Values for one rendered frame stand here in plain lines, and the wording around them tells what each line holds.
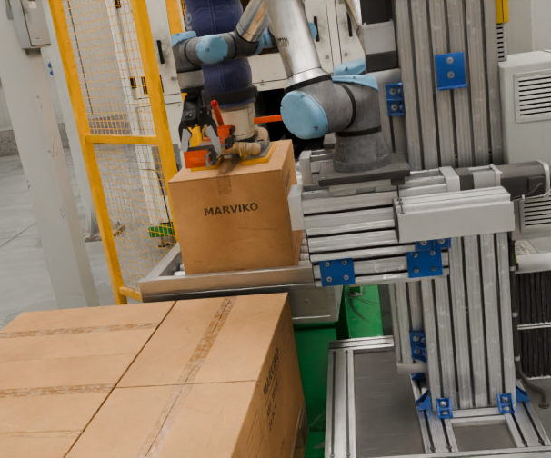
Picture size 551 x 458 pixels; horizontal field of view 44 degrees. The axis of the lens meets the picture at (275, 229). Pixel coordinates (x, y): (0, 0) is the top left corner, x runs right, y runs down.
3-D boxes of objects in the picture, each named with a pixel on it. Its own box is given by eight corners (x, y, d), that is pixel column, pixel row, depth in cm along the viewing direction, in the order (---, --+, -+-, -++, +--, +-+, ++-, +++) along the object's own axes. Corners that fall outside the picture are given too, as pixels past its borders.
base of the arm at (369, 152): (389, 155, 184) (385, 118, 181) (394, 167, 169) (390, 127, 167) (333, 163, 186) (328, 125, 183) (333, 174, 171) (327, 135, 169)
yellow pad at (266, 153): (252, 149, 282) (250, 136, 281) (276, 146, 281) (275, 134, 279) (241, 166, 250) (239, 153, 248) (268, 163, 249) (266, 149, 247)
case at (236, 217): (214, 238, 308) (199, 150, 297) (303, 228, 303) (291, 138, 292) (187, 288, 251) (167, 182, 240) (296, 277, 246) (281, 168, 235)
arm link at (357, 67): (329, 106, 225) (324, 64, 221) (364, 99, 230) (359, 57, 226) (348, 107, 214) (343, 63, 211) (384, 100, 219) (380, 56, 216)
